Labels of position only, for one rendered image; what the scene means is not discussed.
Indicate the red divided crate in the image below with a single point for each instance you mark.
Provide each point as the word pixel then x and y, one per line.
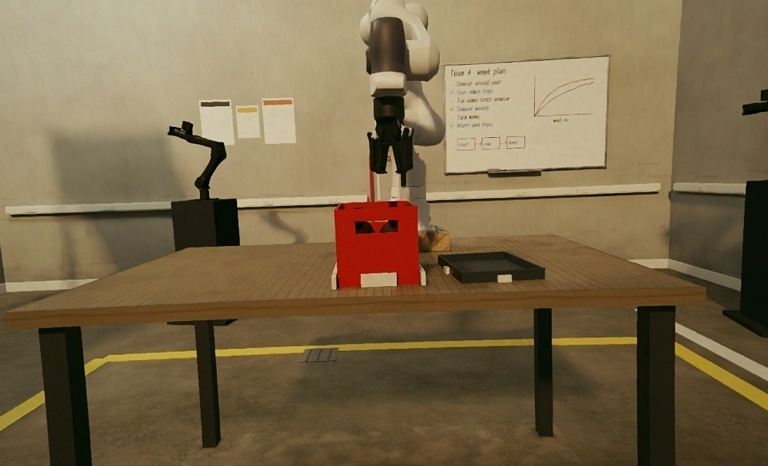
pixel 376 252

